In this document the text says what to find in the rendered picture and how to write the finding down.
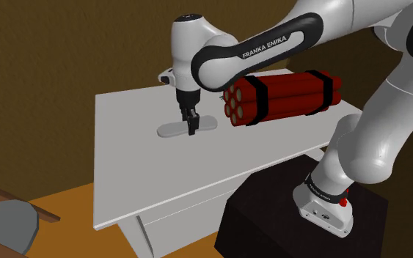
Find grey flat oval object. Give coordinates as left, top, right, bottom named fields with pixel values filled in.
left=156, top=114, right=219, bottom=139

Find white table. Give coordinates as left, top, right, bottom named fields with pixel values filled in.
left=92, top=67, right=365, bottom=258

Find black robot stand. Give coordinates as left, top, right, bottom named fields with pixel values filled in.
left=213, top=154, right=390, bottom=258

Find wooden chair grey cushion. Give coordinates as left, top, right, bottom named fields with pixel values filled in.
left=0, top=177, right=62, bottom=258

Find red cylinder bundle black straps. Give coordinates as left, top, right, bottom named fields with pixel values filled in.
left=222, top=69, right=343, bottom=128

